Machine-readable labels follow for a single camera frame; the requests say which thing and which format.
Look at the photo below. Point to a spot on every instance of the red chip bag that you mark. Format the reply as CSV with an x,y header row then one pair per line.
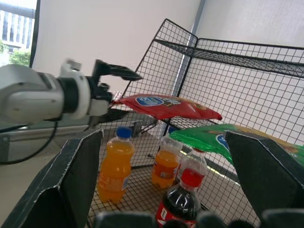
x,y
166,107

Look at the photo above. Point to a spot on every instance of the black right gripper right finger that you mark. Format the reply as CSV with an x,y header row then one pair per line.
x,y
268,173

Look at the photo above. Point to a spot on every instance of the orange soda bottle blue cap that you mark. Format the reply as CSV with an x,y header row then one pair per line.
x,y
116,166

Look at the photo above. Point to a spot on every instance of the green chip bag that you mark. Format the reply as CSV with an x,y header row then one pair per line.
x,y
202,140

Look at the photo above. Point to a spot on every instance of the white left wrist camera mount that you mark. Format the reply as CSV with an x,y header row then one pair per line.
x,y
83,95

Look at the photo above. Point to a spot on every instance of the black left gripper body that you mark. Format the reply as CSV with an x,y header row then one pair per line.
x,y
101,92

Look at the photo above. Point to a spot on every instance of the black bracket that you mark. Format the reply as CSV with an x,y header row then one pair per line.
x,y
142,127

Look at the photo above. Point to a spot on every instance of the black window frame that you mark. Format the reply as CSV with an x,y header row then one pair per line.
x,y
34,35

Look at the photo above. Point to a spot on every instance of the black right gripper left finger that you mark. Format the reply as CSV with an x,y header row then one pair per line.
x,y
71,180

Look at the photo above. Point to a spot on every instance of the silver conveyor frame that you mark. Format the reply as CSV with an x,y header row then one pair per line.
x,y
35,133

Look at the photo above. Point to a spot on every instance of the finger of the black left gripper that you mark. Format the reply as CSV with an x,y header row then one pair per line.
x,y
114,69
111,115

